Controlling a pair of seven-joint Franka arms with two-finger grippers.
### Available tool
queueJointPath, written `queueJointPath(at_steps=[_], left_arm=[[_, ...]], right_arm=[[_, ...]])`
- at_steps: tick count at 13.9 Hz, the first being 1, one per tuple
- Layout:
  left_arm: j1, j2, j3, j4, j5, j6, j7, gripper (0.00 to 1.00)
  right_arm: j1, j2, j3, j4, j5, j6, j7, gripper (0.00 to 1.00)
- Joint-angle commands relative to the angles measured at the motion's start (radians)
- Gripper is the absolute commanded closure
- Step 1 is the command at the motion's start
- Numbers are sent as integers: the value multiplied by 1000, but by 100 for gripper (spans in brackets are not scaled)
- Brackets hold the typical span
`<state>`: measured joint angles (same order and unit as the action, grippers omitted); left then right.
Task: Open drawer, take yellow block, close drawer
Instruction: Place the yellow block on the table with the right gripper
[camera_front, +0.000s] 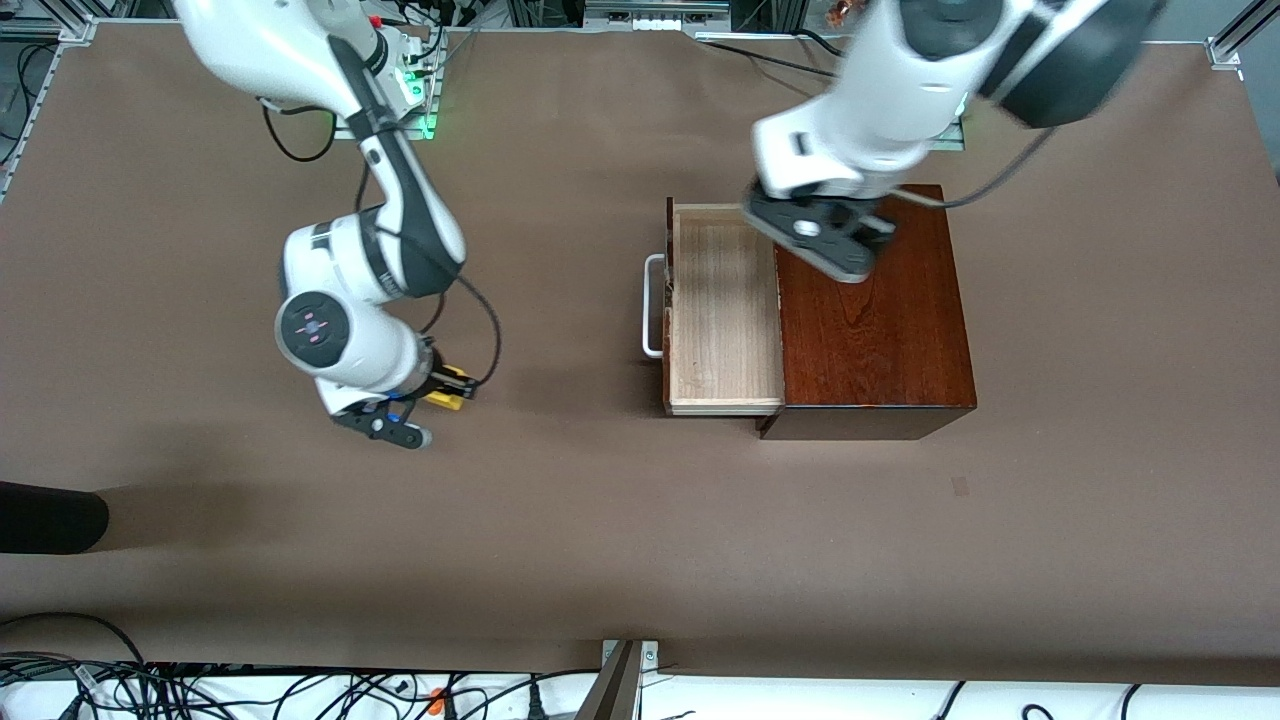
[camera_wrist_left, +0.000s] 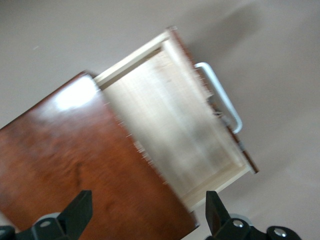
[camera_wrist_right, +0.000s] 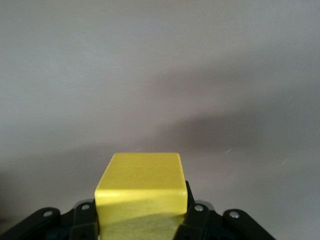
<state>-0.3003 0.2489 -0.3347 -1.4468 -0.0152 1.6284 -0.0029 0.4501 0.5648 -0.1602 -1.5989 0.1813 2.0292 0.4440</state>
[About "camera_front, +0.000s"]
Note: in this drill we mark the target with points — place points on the metal mounting bracket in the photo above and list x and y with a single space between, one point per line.
648 655

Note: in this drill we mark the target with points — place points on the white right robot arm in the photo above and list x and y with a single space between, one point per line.
340 340

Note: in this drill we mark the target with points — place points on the brown table cover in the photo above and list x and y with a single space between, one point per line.
600 520

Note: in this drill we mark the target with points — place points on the dark wooden drawer cabinet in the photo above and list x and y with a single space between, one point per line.
870 350

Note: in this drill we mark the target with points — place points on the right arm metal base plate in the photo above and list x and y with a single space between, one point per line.
425 125

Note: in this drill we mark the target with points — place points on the orange connector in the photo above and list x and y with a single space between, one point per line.
436 700

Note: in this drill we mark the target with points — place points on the yellow block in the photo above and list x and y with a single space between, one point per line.
445 402

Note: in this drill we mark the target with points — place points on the black cylindrical object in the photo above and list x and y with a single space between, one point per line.
50 517

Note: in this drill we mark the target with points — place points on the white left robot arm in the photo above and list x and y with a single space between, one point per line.
880 100

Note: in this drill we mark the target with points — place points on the aluminium frame rail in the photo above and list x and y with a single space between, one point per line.
40 90
1230 45

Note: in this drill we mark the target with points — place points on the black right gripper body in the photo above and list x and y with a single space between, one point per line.
436 382

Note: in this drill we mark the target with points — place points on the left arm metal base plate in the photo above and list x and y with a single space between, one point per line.
950 143

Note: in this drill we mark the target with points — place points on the small orange object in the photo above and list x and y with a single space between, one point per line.
848 10

